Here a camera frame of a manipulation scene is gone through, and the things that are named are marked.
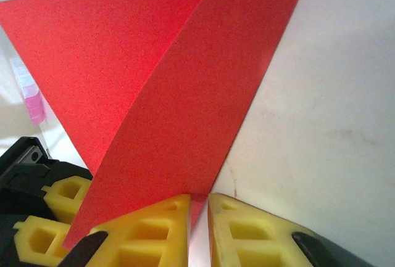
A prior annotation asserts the red paper sheet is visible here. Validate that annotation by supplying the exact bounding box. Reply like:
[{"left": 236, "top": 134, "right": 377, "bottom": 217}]
[{"left": 0, "top": 0, "right": 312, "bottom": 249}]

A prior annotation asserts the pink plastic bottle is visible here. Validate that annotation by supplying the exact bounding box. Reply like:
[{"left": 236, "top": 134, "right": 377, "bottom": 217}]
[{"left": 9, "top": 57, "right": 46, "bottom": 126}]

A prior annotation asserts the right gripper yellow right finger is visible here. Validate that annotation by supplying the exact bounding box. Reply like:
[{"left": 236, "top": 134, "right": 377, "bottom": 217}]
[{"left": 208, "top": 192, "right": 344, "bottom": 267}]

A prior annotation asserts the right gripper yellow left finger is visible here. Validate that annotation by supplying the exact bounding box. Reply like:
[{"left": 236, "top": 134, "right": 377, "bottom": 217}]
[{"left": 63, "top": 194, "right": 191, "bottom": 267}]

